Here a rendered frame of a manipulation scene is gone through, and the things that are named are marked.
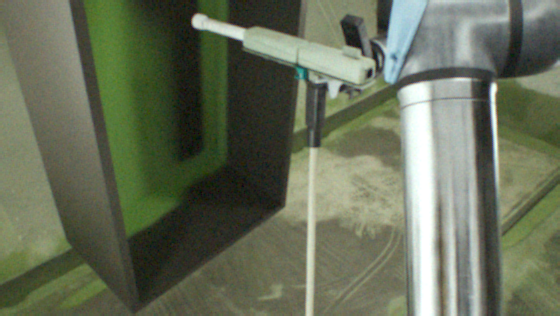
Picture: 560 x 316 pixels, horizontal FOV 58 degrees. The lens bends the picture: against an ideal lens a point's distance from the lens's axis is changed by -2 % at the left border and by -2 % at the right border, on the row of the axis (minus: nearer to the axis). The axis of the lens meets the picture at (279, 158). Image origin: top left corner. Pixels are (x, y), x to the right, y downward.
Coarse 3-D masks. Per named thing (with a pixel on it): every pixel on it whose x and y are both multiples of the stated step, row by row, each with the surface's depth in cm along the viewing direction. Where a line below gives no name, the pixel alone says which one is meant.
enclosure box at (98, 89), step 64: (0, 0) 103; (64, 0) 81; (128, 0) 129; (192, 0) 144; (256, 0) 138; (64, 64) 93; (128, 64) 139; (192, 64) 157; (256, 64) 150; (64, 128) 109; (128, 128) 151; (192, 128) 172; (256, 128) 164; (64, 192) 131; (128, 192) 164; (192, 192) 174; (256, 192) 176; (128, 256) 123; (192, 256) 154
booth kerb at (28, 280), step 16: (368, 96) 302; (384, 96) 312; (336, 112) 288; (352, 112) 297; (304, 128) 275; (336, 128) 292; (304, 144) 279; (64, 256) 207; (32, 272) 200; (48, 272) 205; (64, 272) 210; (0, 288) 193; (16, 288) 198; (32, 288) 202; (0, 304) 196; (16, 304) 200
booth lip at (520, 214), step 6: (558, 174) 243; (552, 180) 240; (558, 180) 240; (546, 186) 236; (552, 186) 237; (540, 192) 233; (546, 192) 234; (534, 198) 230; (540, 198) 231; (528, 204) 227; (534, 204) 228; (522, 210) 224; (528, 210) 225; (516, 216) 221; (522, 216) 223; (510, 222) 218; (516, 222) 220; (504, 228) 215; (504, 234) 215
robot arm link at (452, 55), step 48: (432, 0) 58; (480, 0) 58; (432, 48) 58; (480, 48) 58; (432, 96) 58; (480, 96) 57; (432, 144) 57; (480, 144) 56; (432, 192) 57; (480, 192) 56; (432, 240) 56; (480, 240) 55; (432, 288) 56; (480, 288) 54
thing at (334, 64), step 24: (192, 24) 119; (216, 24) 115; (264, 48) 104; (288, 48) 100; (312, 48) 97; (312, 72) 98; (336, 72) 93; (360, 72) 90; (312, 96) 101; (312, 120) 104; (312, 144) 107
